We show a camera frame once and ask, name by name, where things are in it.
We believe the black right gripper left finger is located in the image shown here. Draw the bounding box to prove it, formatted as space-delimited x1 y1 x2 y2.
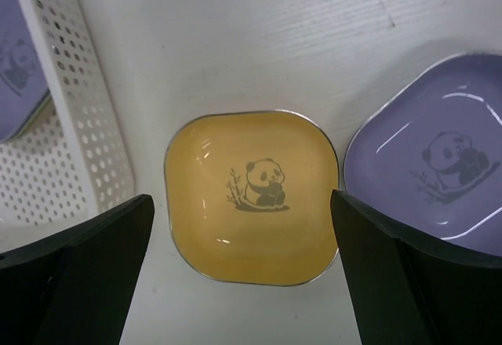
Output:
1 194 154 344

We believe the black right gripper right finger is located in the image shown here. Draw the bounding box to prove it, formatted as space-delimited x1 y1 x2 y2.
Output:
330 191 501 344

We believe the purple panda plate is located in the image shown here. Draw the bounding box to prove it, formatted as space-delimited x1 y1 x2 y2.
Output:
343 53 501 256
1 0 51 143

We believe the yellow panda plate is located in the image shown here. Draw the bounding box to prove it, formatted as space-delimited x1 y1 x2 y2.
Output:
164 110 340 287

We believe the white perforated plastic bin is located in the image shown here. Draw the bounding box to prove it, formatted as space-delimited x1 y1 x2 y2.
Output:
1 0 134 227

